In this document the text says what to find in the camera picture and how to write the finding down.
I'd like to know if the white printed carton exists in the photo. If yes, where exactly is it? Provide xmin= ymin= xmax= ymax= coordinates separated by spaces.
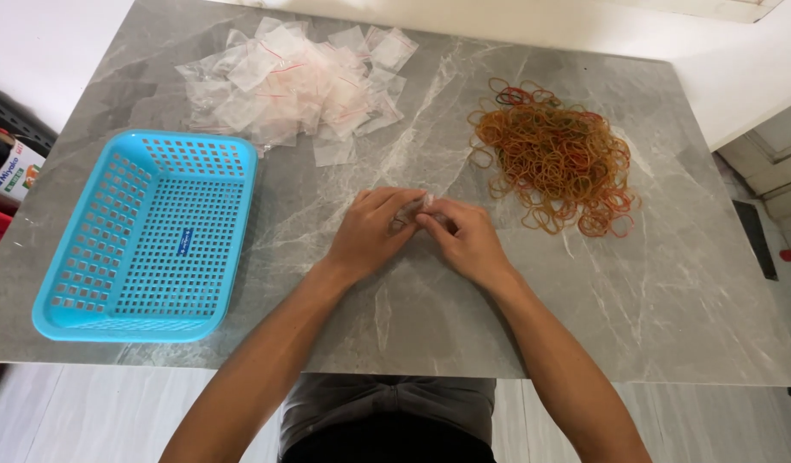
xmin=0 ymin=132 xmax=47 ymax=203

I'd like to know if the heap of rubber bands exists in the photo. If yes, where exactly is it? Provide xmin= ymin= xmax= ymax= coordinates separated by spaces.
xmin=466 ymin=77 xmax=642 ymax=239

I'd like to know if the black metal rack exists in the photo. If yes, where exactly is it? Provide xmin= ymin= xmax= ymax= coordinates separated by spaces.
xmin=0 ymin=80 xmax=58 ymax=158

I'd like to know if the white door frame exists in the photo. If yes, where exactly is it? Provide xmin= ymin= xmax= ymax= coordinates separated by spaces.
xmin=717 ymin=96 xmax=791 ymax=222

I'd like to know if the small clear zip bag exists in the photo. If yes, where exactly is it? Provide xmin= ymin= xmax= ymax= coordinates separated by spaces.
xmin=392 ymin=193 xmax=449 ymax=234

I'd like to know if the person's left hand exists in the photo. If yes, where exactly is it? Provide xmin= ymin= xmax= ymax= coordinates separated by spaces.
xmin=325 ymin=186 xmax=429 ymax=281

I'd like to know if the blue plastic basket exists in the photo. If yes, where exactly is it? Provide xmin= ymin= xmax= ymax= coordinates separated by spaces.
xmin=32 ymin=130 xmax=260 ymax=343

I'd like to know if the person's right hand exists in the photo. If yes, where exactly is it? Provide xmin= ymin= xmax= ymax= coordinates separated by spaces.
xmin=415 ymin=197 xmax=517 ymax=292

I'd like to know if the pile of clear zip bags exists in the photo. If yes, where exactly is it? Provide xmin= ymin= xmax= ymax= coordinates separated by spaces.
xmin=175 ymin=17 xmax=420 ymax=168

